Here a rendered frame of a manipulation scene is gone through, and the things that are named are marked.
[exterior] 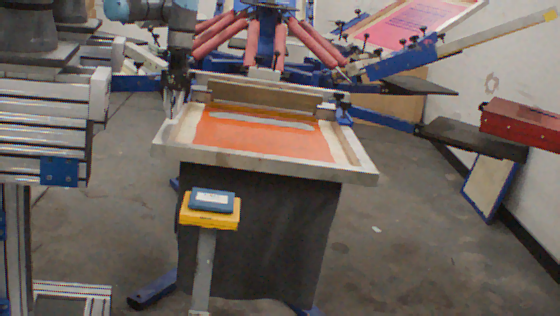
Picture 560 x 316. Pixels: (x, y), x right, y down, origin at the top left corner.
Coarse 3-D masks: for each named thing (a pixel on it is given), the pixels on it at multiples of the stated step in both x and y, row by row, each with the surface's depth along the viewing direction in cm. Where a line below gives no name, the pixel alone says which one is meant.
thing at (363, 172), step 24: (168, 120) 163; (168, 144) 141; (192, 144) 144; (360, 144) 171; (240, 168) 144; (264, 168) 144; (288, 168) 144; (312, 168) 144; (336, 168) 144; (360, 168) 147
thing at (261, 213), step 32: (256, 192) 155; (288, 192) 156; (320, 192) 156; (256, 224) 160; (288, 224) 161; (320, 224) 160; (192, 256) 162; (224, 256) 163; (256, 256) 164; (288, 256) 165; (320, 256) 163; (192, 288) 167; (224, 288) 166; (256, 288) 168; (288, 288) 169
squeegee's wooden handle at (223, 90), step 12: (216, 84) 196; (228, 84) 196; (240, 84) 197; (216, 96) 197; (228, 96) 197; (240, 96) 198; (252, 96) 198; (264, 96) 198; (276, 96) 198; (288, 96) 198; (300, 96) 198; (312, 96) 198; (288, 108) 199; (300, 108) 200; (312, 108) 200
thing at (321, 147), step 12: (288, 120) 201; (300, 120) 204; (300, 132) 187; (312, 132) 190; (312, 144) 176; (324, 144) 178; (288, 156) 160; (300, 156) 161; (312, 156) 163; (324, 156) 165
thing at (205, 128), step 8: (208, 112) 195; (232, 112) 200; (240, 112) 202; (248, 112) 203; (200, 120) 183; (208, 120) 184; (216, 120) 186; (224, 120) 187; (232, 120) 189; (200, 128) 173; (208, 128) 175; (256, 128) 184; (200, 136) 165; (208, 136) 166; (200, 144) 158; (208, 144) 159; (216, 144) 160; (224, 144) 161; (232, 144) 162; (256, 152) 159
